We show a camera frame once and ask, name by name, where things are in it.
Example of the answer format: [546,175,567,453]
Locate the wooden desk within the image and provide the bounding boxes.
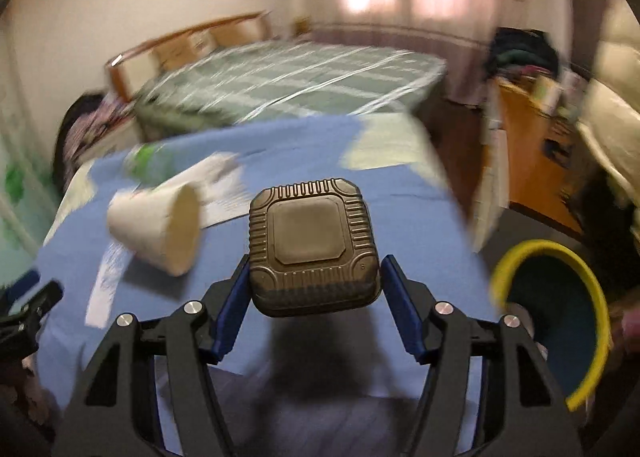
[491,78,582,239]

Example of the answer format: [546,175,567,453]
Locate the black plastic food container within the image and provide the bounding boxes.
[248,178,381,317]

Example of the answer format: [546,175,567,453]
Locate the wooden bed with headboard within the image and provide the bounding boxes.
[105,12,447,139]

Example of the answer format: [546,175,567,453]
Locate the green sliding wardrobe door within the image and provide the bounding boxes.
[1,101,58,287]

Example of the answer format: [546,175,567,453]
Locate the white paper cup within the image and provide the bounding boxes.
[106,184,201,277]

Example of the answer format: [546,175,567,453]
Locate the brown pillow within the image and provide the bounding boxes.
[210,20,265,48]
[154,36,198,72]

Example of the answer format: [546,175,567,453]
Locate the cream puffer jacket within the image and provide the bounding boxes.
[574,0,640,218]

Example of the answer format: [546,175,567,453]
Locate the green checked quilt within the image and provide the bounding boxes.
[132,40,447,136]

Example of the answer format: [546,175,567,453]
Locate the dark clothes pile on desk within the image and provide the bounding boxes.
[484,27,560,79]

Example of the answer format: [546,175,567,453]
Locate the blue patterned table cloth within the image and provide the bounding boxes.
[36,114,497,456]

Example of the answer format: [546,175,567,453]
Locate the clothes pile on cabinet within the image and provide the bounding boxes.
[52,91,132,195]

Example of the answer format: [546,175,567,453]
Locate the right brown pillow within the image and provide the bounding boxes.
[210,20,265,48]

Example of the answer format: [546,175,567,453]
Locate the left brown pillow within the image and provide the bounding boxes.
[154,36,198,72]

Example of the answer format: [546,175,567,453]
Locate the yellow rimmed trash bin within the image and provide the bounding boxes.
[489,239,611,411]

